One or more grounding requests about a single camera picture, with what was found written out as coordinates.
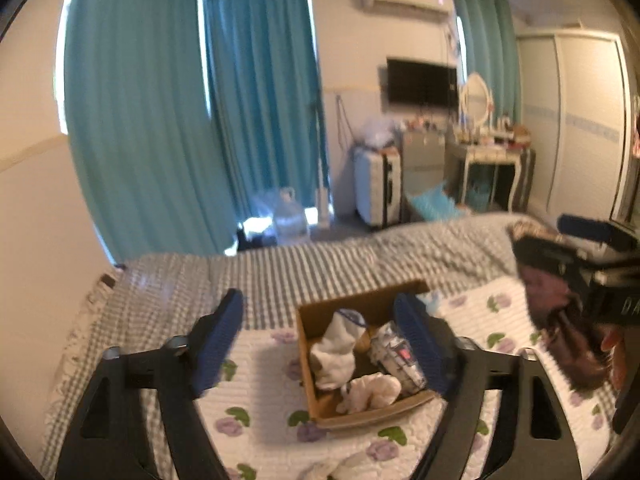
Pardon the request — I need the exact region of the floral tissue pack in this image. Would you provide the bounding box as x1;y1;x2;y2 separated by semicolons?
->
368;321;427;396

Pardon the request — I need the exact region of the cream cloth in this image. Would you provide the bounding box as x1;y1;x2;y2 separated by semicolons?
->
336;373;402;415

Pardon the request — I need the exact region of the white cloth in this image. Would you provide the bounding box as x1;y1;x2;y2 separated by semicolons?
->
309;309;367;391

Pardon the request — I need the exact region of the person's right hand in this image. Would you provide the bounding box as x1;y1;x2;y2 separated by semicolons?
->
601;325;627;390

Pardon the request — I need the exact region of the maroon woven blanket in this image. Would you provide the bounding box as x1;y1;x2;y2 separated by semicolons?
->
508;220;610;390

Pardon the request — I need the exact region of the brown cardboard box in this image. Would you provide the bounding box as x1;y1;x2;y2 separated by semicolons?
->
296;280;436;431

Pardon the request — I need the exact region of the grey checked bedsheet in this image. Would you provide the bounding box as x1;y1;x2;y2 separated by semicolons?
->
39;211;622;480

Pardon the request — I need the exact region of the white floral quilted mat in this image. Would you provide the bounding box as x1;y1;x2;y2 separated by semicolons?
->
195;276;611;479

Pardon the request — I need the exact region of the clear water jug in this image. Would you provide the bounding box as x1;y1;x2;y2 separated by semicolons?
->
272;188;310;246

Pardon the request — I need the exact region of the white dressing table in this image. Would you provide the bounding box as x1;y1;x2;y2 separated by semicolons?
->
445;132;537;212

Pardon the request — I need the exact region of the small white crumpled tissue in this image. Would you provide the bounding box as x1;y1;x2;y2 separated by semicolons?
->
298;452;371;480

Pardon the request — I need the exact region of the light blue plastic bag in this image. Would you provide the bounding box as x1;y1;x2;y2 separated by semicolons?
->
406;181;466;222

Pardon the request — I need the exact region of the white oval vanity mirror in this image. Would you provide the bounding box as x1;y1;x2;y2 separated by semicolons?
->
459;72;494;129

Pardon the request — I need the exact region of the white suitcase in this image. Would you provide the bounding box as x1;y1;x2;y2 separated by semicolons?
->
354;146;402;229

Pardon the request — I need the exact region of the grey mini fridge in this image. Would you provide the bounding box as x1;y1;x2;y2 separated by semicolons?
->
400;131;446;196

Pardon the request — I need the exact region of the clear plastic bag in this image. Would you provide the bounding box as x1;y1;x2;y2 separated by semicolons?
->
359;116;397;151

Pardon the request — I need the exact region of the teal curtain left panel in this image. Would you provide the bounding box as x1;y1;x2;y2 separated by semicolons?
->
64;0;236;262

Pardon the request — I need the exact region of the teal curtain panel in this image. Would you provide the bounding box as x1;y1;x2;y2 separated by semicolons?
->
64;0;236;262
202;0;329;221

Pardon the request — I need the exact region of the teal curtain right window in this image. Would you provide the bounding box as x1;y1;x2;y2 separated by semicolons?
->
454;0;522;122

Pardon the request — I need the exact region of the teal curtain middle panel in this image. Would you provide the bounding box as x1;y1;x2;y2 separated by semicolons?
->
202;0;329;221

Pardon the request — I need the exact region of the black wall television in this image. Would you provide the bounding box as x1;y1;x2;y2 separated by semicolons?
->
386;58;459;108

